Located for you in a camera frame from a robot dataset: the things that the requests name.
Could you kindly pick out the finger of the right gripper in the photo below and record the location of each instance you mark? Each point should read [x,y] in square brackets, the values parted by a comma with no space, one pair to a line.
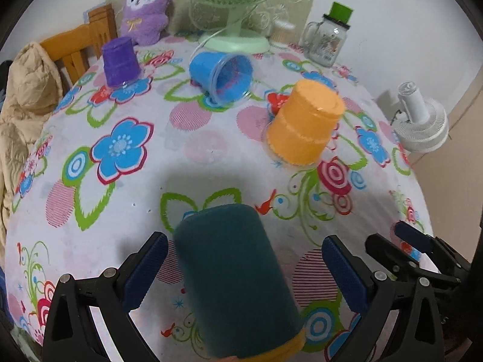
[405,268]
[426,241]

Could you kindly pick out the beige quilted jacket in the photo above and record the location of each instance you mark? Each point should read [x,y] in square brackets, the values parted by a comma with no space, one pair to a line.
[33,91]

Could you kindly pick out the purple plush toy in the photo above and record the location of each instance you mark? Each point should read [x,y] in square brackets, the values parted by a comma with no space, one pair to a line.
[144,21]

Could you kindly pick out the orange cup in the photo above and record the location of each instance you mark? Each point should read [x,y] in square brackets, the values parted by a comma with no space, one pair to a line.
[303,125]

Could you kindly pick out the blue cup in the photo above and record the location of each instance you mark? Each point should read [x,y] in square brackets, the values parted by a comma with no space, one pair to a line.
[226,77]

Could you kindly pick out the beige patterned board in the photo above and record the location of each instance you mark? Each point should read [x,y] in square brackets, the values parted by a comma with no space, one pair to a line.
[190,16]

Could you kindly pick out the wooden chair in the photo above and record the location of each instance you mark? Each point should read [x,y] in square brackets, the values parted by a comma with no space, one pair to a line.
[70,47]

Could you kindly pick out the purple cup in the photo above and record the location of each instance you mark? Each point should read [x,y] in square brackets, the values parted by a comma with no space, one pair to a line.
[120,62]

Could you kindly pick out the floral tablecloth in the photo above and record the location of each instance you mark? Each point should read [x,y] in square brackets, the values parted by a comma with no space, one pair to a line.
[113,166]

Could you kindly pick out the dark teal cup yellow rim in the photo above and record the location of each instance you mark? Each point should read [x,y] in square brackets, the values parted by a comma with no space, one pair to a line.
[236,287]

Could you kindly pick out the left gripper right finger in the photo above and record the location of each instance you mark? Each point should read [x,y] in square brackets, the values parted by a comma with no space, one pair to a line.
[417,333]

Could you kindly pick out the white floor fan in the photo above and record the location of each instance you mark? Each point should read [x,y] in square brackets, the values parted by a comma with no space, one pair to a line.
[422,126]

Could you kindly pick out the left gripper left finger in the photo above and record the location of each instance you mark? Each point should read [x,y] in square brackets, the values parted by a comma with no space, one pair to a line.
[71,333]

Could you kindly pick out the glass mug jar green lid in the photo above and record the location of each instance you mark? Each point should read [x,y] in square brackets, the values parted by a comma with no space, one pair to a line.
[322,41]

